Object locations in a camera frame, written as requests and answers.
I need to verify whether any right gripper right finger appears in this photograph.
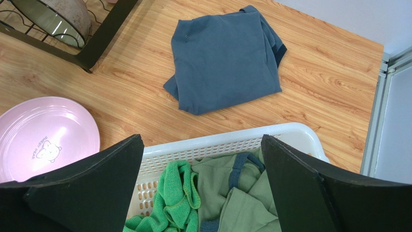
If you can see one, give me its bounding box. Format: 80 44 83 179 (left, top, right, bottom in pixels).
261 135 412 232

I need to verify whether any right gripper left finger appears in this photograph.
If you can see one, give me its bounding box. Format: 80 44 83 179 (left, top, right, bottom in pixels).
0 134 144 232

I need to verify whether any pink plate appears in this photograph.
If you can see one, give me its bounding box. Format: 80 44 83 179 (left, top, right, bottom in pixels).
0 97 101 183

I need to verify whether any beige brown bowl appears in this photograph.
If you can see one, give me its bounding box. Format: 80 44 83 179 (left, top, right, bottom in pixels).
11 0 91 48

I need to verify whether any white plastic basket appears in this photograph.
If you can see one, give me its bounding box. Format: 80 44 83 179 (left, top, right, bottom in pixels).
127 122 329 218

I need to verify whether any olive green shirt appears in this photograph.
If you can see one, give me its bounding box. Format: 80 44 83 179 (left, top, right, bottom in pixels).
191 148 281 232

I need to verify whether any bright green towel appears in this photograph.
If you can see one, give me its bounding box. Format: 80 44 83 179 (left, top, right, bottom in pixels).
123 160 201 232

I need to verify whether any folded blue cloth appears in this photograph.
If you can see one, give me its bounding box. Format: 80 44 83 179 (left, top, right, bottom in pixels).
163 5 287 116

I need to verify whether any black wire dish rack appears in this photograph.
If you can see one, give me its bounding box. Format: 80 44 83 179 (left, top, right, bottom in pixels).
0 0 138 73

